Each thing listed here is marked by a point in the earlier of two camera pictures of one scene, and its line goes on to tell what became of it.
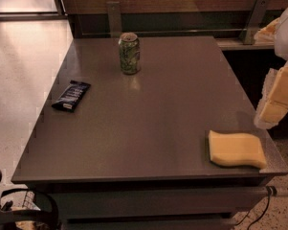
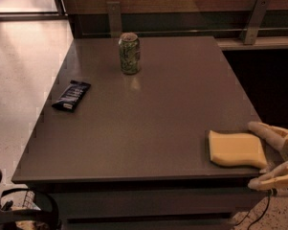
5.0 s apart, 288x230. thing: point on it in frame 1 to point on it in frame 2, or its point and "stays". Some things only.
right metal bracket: [248, 34] stays
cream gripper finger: [278, 95] to [280, 176]
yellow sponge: [236, 149] stays
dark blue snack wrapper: [72, 96] stays
